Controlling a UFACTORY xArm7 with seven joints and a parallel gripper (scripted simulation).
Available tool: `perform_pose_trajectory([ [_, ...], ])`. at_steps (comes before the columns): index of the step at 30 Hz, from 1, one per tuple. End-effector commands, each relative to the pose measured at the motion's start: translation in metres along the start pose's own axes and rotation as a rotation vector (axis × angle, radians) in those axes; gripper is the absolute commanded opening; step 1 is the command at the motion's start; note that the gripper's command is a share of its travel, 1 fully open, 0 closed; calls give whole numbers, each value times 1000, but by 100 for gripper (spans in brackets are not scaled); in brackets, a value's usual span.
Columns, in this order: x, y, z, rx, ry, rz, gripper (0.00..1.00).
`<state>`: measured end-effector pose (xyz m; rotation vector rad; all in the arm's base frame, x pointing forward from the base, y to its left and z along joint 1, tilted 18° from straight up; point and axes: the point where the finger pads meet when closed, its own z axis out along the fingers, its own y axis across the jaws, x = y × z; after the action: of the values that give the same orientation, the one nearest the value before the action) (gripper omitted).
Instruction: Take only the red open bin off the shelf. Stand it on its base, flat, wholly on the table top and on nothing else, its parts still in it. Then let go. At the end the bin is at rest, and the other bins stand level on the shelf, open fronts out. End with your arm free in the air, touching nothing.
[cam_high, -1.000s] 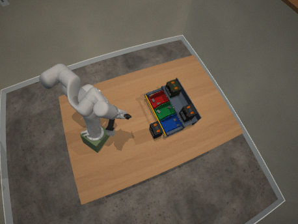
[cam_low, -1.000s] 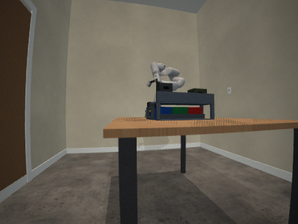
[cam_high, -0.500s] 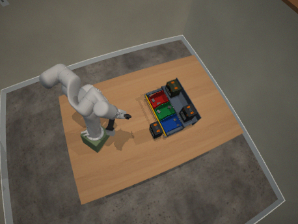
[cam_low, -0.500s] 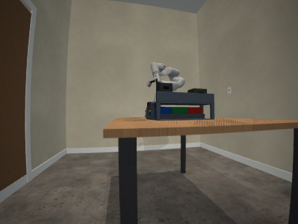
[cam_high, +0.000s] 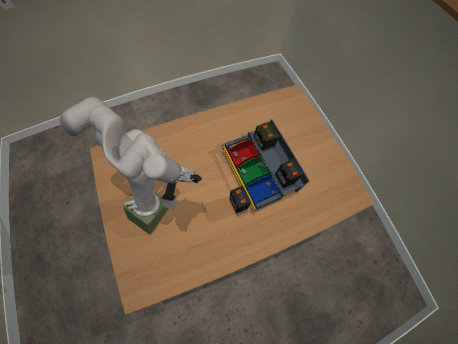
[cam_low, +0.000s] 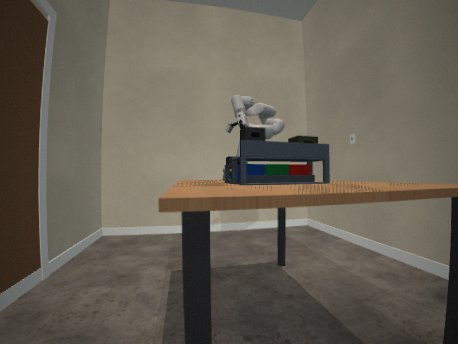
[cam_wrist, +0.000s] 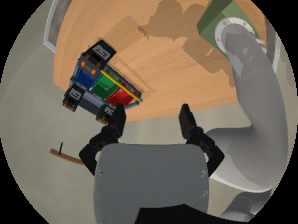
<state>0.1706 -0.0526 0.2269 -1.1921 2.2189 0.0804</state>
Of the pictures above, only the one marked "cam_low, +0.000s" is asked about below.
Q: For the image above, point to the green open bin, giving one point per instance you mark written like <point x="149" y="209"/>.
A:
<point x="276" y="169"/>

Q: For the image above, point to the grey metal shelf rack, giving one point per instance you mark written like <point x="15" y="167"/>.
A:
<point x="278" y="152"/>

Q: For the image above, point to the blue open bin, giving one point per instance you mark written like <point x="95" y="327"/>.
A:
<point x="252" y="169"/>

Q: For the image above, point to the red bin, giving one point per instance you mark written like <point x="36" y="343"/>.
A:
<point x="299" y="169"/>

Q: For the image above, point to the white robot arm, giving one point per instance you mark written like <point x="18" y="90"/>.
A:
<point x="238" y="103"/>

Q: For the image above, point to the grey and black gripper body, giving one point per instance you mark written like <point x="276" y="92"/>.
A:
<point x="243" y="118"/>

